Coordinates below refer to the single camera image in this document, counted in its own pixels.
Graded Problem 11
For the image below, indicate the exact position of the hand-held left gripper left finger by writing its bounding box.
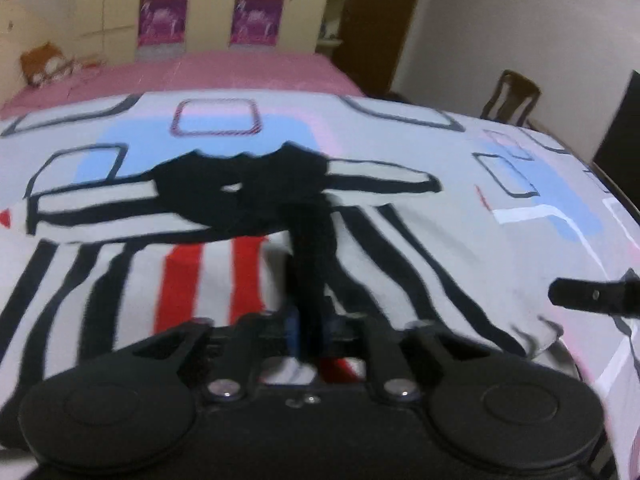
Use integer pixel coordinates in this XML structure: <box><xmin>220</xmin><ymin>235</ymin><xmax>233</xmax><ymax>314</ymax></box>
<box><xmin>116</xmin><ymin>312</ymin><xmax>301</xmax><ymax>402</ymax></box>

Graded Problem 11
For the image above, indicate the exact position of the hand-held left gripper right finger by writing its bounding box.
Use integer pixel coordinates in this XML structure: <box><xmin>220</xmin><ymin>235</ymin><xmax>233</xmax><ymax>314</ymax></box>
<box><xmin>320</xmin><ymin>316</ymin><xmax>501</xmax><ymax>402</ymax></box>

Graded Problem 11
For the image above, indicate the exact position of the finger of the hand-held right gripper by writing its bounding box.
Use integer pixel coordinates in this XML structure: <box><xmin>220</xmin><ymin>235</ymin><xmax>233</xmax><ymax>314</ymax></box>
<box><xmin>548</xmin><ymin>269</ymin><xmax>640</xmax><ymax>319</ymax></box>

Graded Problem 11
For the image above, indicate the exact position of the black white red striped sweater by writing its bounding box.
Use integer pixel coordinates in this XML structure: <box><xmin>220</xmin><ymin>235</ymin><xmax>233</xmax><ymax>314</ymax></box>
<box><xmin>0</xmin><ymin>142</ymin><xmax>566</xmax><ymax>401</ymax></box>

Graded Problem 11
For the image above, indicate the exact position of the black panel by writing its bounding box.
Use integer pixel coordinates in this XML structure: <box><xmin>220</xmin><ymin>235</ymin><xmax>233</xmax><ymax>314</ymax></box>
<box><xmin>592</xmin><ymin>70</ymin><xmax>640</xmax><ymax>201</ymax></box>

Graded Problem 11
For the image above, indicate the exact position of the wooden chair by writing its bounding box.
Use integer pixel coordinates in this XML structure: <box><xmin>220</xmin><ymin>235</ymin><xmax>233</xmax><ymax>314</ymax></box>
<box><xmin>480</xmin><ymin>69</ymin><xmax>542</xmax><ymax>128</ymax></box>

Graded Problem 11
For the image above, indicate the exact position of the grey blue printed blanket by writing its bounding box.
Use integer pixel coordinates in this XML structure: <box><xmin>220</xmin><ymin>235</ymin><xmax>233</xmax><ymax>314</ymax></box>
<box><xmin>0</xmin><ymin>89</ymin><xmax>640</xmax><ymax>480</ymax></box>

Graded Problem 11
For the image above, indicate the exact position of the pink bed sheet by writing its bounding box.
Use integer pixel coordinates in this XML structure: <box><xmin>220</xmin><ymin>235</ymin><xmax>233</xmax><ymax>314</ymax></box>
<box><xmin>0</xmin><ymin>50</ymin><xmax>366</xmax><ymax>121</ymax></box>

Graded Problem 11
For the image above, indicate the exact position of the brown wooden door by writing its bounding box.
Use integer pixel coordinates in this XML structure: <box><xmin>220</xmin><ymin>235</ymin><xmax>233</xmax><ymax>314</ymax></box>
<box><xmin>332</xmin><ymin>0</ymin><xmax>426</xmax><ymax>98</ymax></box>

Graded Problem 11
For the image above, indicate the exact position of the brown plush pillow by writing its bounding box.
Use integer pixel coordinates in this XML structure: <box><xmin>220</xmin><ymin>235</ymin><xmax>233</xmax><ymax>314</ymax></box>
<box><xmin>20</xmin><ymin>42</ymin><xmax>76</xmax><ymax>88</ymax></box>

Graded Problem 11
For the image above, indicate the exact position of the cream wardrobe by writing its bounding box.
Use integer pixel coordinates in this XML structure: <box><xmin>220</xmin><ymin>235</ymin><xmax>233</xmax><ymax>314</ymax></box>
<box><xmin>0</xmin><ymin>0</ymin><xmax>321</xmax><ymax>67</ymax></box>

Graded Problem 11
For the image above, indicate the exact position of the pink wall poster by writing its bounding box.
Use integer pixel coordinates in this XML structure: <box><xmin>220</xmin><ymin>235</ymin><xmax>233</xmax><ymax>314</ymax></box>
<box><xmin>137</xmin><ymin>0</ymin><xmax>193</xmax><ymax>61</ymax></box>
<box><xmin>230</xmin><ymin>0</ymin><xmax>291</xmax><ymax>48</ymax></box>

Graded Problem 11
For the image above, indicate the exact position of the cream wall shelf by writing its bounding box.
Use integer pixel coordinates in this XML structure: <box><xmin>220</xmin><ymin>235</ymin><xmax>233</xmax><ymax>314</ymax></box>
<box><xmin>315</xmin><ymin>0</ymin><xmax>356</xmax><ymax>56</ymax></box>

